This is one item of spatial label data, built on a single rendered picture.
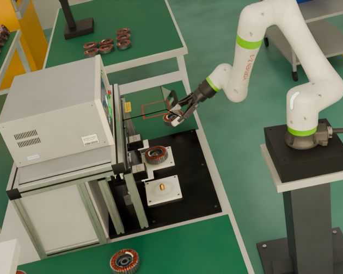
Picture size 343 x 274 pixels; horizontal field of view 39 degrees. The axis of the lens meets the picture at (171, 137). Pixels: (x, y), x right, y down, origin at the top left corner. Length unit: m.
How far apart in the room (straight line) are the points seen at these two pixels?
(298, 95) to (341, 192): 1.28
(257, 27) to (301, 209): 0.85
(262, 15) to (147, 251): 1.06
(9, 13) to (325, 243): 4.07
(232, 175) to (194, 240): 1.52
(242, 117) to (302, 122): 1.95
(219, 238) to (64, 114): 0.75
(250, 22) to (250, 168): 1.56
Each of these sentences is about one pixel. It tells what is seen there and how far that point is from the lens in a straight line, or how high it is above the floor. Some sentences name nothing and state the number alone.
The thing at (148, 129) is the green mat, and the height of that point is 0.75.
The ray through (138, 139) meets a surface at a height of 0.92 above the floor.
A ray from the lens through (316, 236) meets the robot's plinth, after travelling 2.44.
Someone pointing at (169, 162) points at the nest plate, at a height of 0.78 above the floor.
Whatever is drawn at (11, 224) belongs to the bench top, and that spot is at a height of 0.75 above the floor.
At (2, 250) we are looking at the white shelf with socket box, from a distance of 1.46.
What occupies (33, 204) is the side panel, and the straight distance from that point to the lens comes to 1.89.
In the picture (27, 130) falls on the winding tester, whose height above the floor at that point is 1.26.
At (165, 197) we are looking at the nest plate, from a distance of 2.06.
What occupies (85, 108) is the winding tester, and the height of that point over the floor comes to 1.29.
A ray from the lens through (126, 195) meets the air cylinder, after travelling 2.07.
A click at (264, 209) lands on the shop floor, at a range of 3.07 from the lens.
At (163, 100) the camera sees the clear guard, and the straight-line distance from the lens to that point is 2.18.
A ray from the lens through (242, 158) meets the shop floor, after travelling 3.51.
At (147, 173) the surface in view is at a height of 0.88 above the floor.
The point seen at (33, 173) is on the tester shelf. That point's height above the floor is 1.11.
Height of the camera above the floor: 2.09
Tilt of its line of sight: 32 degrees down
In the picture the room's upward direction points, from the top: 14 degrees counter-clockwise
